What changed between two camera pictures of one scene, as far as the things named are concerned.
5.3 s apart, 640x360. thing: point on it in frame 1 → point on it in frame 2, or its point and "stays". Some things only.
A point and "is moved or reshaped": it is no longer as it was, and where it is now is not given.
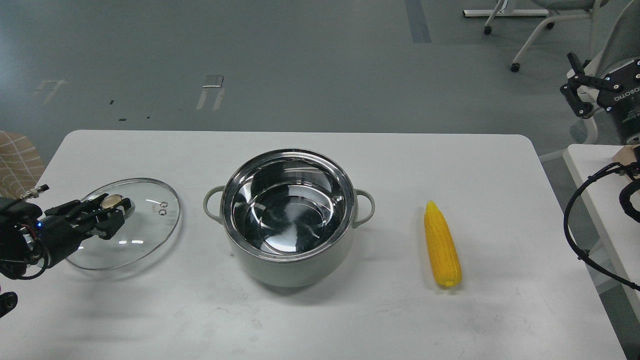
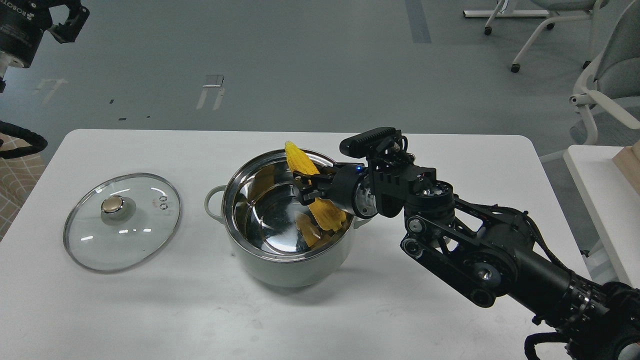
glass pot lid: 148,226 stays
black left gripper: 55,238 → 22,23
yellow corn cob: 442,246 is moved or reshaped
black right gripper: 619,95 → 351,187
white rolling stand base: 499,11 stays
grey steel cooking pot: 290,215 stays
